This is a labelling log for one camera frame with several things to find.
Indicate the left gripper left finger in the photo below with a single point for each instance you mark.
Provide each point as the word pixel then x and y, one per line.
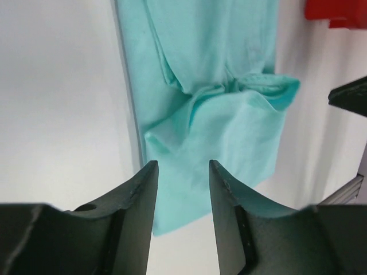
pixel 109 235

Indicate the aluminium front rail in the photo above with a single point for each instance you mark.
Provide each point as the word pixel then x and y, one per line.
pixel 347 194

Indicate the red plastic bin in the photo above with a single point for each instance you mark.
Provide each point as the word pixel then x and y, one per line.
pixel 350 14

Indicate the mint green t shirt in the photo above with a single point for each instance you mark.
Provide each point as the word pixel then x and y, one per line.
pixel 204 88

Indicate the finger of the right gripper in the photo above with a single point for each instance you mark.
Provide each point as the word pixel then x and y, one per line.
pixel 351 97

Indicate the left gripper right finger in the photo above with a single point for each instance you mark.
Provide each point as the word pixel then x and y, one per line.
pixel 256 235

